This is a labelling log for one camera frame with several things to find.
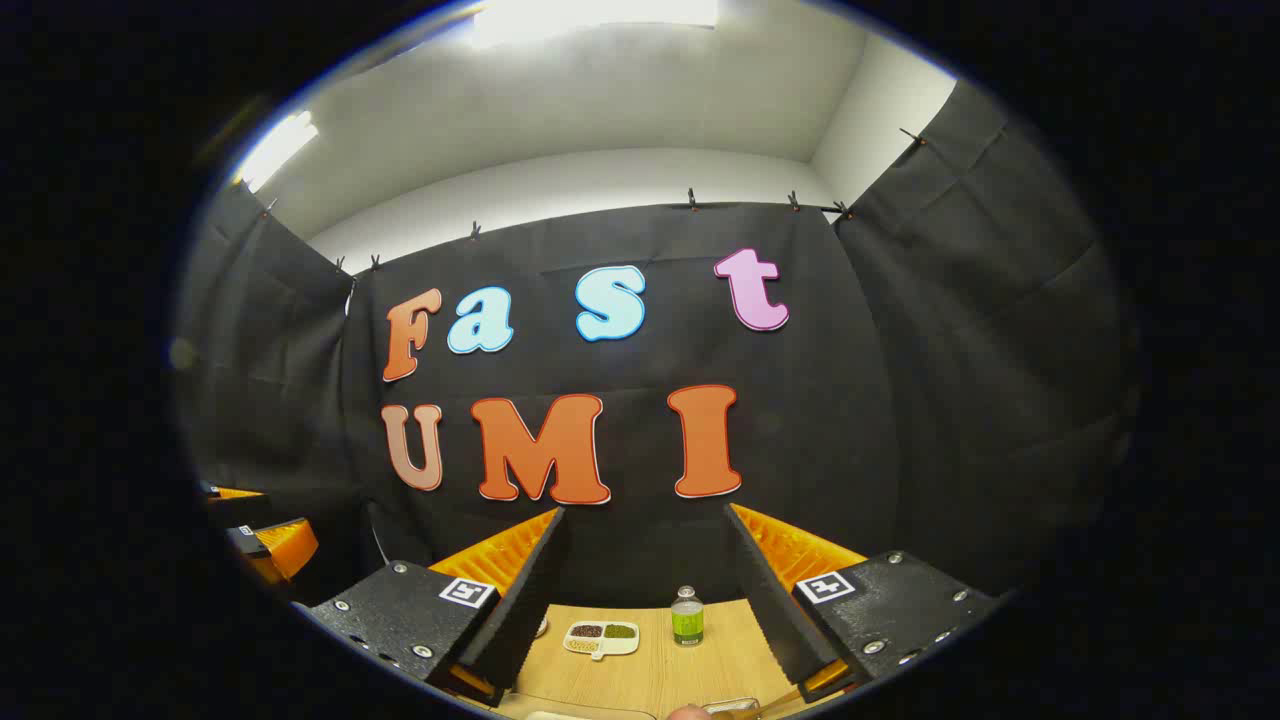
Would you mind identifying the white divided dish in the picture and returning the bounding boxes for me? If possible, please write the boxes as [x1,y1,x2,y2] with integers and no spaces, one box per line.
[563,620,641,662]

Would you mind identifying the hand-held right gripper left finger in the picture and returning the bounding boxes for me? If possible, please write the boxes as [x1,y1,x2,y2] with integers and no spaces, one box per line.
[293,506,568,707]

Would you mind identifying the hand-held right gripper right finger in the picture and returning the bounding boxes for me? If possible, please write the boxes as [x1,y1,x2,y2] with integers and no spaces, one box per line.
[724,503,1004,706]

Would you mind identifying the ceiling light panel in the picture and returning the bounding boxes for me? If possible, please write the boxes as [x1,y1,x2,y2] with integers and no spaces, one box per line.
[238,110,319,191]
[470,0,721,46]

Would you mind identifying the green label drink bottle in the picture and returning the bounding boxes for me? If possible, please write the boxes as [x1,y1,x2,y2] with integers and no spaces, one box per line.
[670,586,705,647]

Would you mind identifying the wooden spoon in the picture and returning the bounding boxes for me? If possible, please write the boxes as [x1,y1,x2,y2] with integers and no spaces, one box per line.
[745,685,806,720]

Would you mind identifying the clear plastic container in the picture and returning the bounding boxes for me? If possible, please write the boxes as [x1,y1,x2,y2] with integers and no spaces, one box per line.
[497,694,656,720]

